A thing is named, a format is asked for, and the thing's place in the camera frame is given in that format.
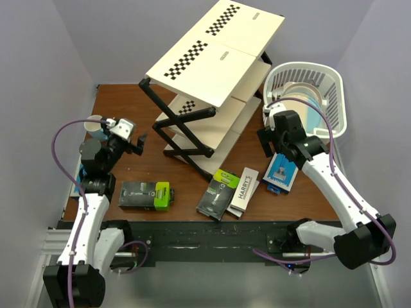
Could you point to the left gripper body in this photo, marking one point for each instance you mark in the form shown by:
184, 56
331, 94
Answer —
115, 149

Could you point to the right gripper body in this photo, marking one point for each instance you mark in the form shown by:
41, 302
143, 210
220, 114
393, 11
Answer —
268, 135

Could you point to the black green razor box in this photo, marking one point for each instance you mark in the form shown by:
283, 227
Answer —
146, 196

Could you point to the black green razor package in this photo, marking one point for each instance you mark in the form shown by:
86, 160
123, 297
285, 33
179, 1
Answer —
218, 195

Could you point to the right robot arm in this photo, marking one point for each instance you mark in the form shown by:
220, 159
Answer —
365, 234

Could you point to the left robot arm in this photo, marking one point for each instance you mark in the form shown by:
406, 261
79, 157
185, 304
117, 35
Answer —
96, 189

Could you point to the white three-tier shelf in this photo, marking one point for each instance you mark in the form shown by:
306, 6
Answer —
207, 85

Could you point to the blue ceramic mug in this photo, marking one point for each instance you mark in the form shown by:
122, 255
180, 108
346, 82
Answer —
95, 130

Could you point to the blue razor package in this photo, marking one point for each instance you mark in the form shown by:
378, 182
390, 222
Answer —
280, 174

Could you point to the blue booklet at left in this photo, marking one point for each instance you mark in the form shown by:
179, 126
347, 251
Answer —
74, 192

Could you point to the beige and blue plate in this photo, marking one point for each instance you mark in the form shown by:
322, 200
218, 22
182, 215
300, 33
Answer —
308, 93

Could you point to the white Harry's razor box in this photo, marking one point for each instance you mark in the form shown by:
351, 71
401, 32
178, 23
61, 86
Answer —
245, 190

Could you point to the white plastic basket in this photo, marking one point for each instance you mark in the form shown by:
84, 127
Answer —
328, 82

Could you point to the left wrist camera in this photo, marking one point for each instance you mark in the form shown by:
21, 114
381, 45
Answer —
123, 129

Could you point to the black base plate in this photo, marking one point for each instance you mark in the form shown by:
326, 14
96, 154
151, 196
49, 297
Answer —
207, 241

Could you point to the aluminium rail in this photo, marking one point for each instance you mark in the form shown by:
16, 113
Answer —
54, 244

